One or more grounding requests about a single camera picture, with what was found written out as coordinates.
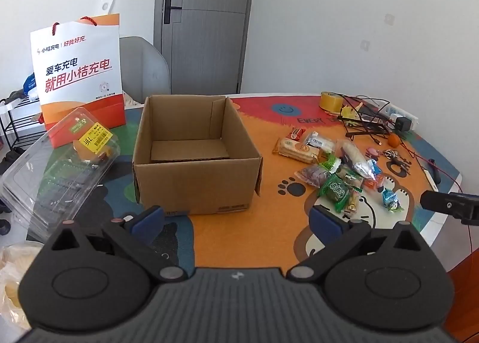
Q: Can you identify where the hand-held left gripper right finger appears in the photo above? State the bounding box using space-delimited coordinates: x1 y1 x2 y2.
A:
285 204 431 285

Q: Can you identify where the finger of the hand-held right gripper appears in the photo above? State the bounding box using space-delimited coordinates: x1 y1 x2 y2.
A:
419 191 479 226

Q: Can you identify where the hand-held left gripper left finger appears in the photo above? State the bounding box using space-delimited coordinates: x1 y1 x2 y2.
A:
39 205 190 285

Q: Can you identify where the green beige milk snack packet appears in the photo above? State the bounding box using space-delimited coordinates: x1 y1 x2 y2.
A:
335 165 363 192

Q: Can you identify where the brown cardboard box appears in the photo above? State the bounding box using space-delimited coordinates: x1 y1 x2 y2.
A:
132 95 263 216

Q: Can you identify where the clear cake packet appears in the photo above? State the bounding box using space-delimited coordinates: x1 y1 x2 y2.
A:
301 131 335 152

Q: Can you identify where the purple snack packet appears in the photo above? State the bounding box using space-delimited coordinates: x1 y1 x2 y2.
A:
295 163 332 188

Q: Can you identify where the blue wrapped candy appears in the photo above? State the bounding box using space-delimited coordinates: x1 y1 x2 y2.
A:
382 189 405 212

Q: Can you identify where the torn green wrapper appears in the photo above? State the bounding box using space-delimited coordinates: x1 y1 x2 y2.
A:
318 154 342 175

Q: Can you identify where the small orange snack packet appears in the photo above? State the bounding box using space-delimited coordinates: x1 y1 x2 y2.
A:
365 174 386 192

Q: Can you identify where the bunch of keys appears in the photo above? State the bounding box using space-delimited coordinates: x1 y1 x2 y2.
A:
382 148 412 175

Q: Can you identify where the orange cracker packet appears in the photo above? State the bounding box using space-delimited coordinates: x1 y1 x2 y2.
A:
273 136 319 164

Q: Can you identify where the black metal stand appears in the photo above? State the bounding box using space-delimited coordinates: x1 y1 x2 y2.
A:
339 114 397 139

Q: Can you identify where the white power strip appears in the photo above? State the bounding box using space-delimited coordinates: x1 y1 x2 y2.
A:
378 101 419 130

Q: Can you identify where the clear plastic clamshell container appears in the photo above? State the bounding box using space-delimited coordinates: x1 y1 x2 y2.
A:
0 106 121 244

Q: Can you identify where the yellow tape roll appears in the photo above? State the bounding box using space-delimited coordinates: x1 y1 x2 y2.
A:
319 92 345 112

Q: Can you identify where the dotted beige cushion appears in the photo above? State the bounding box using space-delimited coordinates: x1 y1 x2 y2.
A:
123 90 145 109

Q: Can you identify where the translucent plastic bag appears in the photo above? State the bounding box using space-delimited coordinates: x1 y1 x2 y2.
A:
0 242 43 330

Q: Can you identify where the grey chair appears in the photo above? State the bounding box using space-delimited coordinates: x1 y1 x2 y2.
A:
119 36 172 106

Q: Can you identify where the black shoe rack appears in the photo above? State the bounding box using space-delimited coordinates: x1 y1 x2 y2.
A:
0 94 46 216

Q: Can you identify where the white orange paper bag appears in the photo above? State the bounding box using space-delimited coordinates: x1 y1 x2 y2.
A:
30 13 126 149

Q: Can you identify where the blue bag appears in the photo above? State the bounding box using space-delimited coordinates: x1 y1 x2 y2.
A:
23 72 39 101

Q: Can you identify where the grey door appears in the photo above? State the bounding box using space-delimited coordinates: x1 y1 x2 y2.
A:
154 0 258 96

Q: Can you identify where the red cable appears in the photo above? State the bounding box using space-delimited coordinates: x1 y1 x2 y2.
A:
412 152 461 188

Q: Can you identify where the black cable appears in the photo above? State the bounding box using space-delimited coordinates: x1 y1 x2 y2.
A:
337 94 397 141

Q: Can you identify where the black door handle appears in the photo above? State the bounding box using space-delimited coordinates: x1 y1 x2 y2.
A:
163 0 183 25

